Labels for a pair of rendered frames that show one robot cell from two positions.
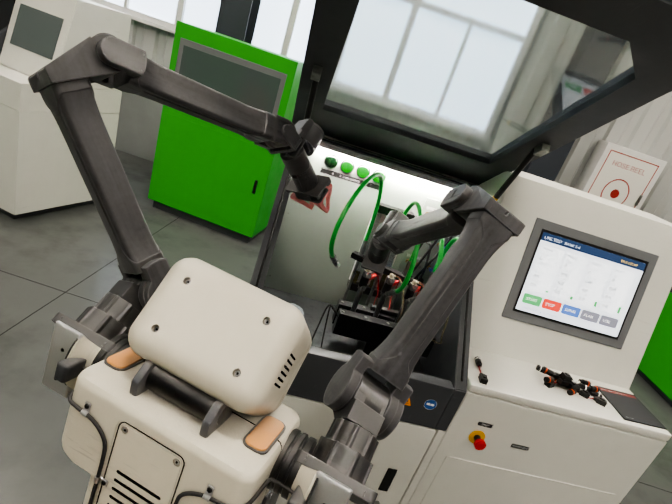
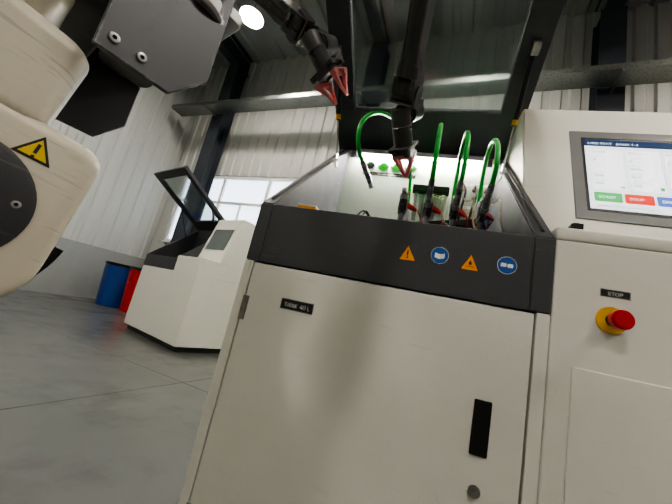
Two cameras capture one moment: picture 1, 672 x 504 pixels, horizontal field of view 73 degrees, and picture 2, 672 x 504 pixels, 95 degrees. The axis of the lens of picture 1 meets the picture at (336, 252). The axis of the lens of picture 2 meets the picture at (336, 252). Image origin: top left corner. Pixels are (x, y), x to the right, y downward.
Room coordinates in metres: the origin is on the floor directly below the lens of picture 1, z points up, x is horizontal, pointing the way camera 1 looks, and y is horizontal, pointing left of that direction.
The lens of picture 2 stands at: (0.41, -0.35, 0.70)
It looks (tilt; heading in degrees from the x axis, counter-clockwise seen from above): 11 degrees up; 25
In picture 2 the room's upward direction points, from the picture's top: 12 degrees clockwise
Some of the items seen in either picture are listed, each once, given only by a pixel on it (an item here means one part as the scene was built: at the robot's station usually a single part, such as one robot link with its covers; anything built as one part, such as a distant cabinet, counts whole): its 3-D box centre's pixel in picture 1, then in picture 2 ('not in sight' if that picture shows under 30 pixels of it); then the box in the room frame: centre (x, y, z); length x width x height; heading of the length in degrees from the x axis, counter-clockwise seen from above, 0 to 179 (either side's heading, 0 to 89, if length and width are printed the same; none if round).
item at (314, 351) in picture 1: (346, 381); (384, 252); (1.11, -0.15, 0.87); 0.62 x 0.04 x 0.16; 99
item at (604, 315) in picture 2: (478, 441); (617, 320); (1.14, -0.60, 0.80); 0.05 x 0.04 x 0.05; 99
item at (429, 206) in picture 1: (428, 241); (470, 211); (1.65, -0.32, 1.20); 0.13 x 0.03 x 0.31; 99
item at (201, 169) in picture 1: (234, 136); not in sight; (4.18, 1.25, 0.81); 1.05 x 0.81 x 1.62; 85
